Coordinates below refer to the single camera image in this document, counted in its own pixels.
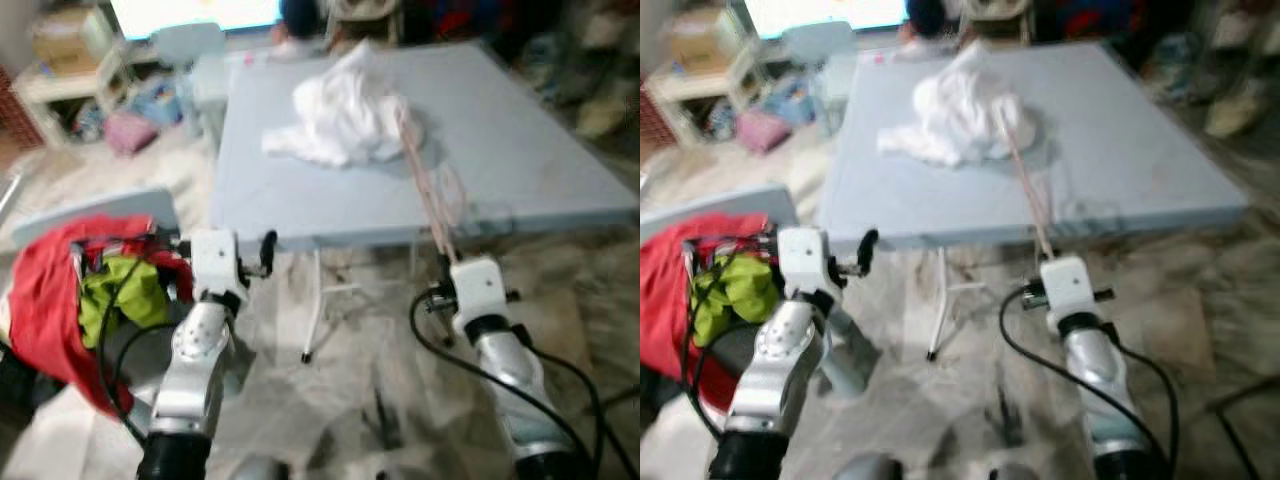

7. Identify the blue toy box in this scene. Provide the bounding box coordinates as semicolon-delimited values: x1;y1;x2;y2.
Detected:
130;75;191;126
765;75;826;126

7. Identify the brown cardboard box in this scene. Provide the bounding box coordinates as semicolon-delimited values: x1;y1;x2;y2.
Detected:
30;5;116;76
665;5;746;73

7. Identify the lime green garment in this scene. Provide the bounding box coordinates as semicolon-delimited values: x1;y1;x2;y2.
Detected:
78;255;171;349
690;255;781;346

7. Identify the white low shelf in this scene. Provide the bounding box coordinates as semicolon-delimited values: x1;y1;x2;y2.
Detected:
645;40;766;149
15;40;136;151

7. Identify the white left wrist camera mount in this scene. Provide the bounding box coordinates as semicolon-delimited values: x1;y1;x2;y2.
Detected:
190;230;246;301
777;226;834;301

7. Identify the light blue plastic chair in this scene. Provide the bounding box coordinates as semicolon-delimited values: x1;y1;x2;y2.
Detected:
640;185;801;246
10;187;181;251

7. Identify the pink bag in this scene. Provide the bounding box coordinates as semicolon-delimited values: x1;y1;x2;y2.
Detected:
103;110;159;156
735;108;793;154

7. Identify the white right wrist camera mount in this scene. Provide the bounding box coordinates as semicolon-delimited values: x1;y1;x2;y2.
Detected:
450;257;506;321
1040;255;1096;319

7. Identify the white shirt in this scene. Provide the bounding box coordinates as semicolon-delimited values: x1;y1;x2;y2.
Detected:
262;42;426;169
878;40;1039;169

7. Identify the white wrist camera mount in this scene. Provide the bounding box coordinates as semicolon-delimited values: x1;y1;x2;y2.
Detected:
450;257;506;321
190;230;246;301
777;226;834;301
1040;255;1096;319

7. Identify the grey robot left leg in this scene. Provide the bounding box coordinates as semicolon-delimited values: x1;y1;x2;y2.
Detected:
225;455;291;480
832;452;906;480

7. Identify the small light blue kids chair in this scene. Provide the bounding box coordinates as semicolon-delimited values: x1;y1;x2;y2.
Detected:
780;20;856;69
152;22;229;71

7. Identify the bright screen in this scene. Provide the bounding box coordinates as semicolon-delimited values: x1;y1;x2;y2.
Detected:
745;0;911;36
108;0;286;39

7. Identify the sitting child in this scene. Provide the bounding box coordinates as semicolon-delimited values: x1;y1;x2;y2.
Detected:
270;0;331;59
898;0;961;59

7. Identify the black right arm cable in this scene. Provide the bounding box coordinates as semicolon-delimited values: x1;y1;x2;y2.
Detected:
998;285;1181;480
410;288;641;480

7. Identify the large light blue table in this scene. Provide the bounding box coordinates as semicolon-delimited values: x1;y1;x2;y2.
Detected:
208;42;641;363

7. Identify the red garment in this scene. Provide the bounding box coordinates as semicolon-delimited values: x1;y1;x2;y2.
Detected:
640;212;791;411
5;213;196;416

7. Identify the pink plastic clothes hanger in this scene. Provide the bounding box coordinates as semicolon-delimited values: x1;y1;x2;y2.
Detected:
395;105;469;266
1000;105;1059;261

